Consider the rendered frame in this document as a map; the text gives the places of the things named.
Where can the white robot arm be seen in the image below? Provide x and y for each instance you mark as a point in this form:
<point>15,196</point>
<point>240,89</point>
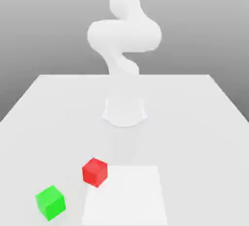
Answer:
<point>124,35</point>

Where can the small red cube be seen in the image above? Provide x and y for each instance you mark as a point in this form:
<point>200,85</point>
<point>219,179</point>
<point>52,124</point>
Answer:
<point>94,172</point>

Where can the small green cube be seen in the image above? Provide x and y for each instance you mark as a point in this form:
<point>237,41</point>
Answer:
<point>50,203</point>

